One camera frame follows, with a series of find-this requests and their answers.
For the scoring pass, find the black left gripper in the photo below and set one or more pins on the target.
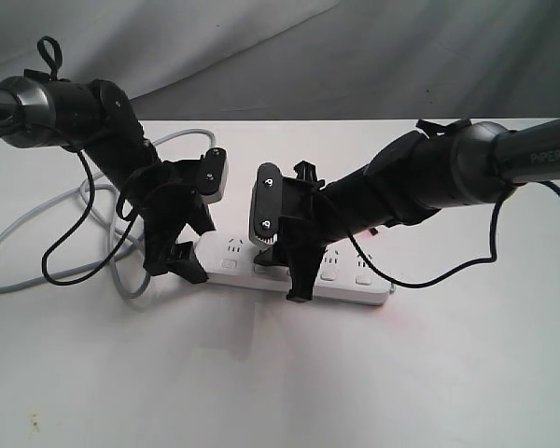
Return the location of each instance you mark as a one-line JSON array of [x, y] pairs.
[[165, 195]]

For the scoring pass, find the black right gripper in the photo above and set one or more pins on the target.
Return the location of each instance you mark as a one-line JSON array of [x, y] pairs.
[[301, 241]]

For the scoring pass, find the white five-outlet power strip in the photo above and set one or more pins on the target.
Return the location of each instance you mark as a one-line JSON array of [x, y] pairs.
[[228, 259]]

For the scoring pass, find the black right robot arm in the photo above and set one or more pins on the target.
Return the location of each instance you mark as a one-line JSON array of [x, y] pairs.
[[434, 167]]

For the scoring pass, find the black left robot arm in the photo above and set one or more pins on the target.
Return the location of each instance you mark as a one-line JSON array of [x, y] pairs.
[[96, 122]]

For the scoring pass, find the grey backdrop cloth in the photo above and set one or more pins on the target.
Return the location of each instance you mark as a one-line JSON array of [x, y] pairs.
[[199, 60]]

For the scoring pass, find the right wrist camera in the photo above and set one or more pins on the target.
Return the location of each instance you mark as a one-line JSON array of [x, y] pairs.
[[266, 206]]

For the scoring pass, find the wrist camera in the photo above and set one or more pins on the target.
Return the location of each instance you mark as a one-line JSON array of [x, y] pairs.
[[266, 206], [212, 175]]

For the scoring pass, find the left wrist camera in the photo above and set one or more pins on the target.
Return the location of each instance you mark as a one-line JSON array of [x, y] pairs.
[[212, 175]]

